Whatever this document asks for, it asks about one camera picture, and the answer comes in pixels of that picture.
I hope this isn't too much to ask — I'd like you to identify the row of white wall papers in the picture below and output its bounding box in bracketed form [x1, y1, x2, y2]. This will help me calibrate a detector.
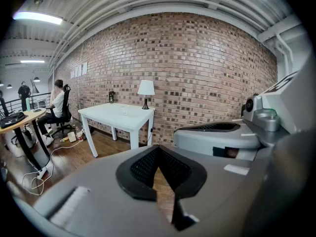
[70, 61, 88, 80]

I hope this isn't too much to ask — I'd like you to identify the white floor cable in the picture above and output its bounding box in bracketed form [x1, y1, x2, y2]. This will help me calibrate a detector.
[21, 139, 80, 197]

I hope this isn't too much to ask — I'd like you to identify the round wooden table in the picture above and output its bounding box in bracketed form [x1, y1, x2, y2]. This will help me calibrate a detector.
[0, 108, 54, 173]

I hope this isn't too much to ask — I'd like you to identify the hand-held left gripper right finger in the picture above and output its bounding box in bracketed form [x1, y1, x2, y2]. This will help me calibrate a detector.
[157, 144, 269, 237]

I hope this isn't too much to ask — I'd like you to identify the black metal railing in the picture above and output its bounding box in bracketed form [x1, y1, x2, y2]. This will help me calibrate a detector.
[0, 92, 52, 116]

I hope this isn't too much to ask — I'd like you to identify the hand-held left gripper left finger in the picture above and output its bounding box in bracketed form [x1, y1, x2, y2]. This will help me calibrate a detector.
[14, 144, 173, 237]

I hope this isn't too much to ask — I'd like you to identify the white table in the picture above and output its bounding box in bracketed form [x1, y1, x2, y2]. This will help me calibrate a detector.
[78, 102, 156, 158]

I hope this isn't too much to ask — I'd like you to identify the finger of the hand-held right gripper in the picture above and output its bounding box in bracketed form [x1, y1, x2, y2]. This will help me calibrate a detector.
[173, 123, 262, 161]

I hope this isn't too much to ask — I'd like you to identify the black office chair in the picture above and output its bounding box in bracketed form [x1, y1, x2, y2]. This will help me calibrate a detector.
[45, 84, 74, 138]

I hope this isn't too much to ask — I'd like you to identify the white wall pipe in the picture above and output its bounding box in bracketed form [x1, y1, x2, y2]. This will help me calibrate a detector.
[275, 33, 295, 77]

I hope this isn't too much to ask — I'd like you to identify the black lamp cable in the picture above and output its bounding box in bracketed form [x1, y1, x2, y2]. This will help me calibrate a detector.
[147, 109, 156, 146]

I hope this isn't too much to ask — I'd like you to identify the white shade table lamp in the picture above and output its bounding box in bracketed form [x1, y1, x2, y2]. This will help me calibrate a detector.
[137, 79, 156, 110]

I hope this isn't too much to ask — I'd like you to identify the black bag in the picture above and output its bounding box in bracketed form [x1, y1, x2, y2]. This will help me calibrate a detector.
[0, 111, 27, 129]

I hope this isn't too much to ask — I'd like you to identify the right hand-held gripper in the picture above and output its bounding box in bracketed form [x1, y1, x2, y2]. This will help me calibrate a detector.
[179, 54, 316, 147]

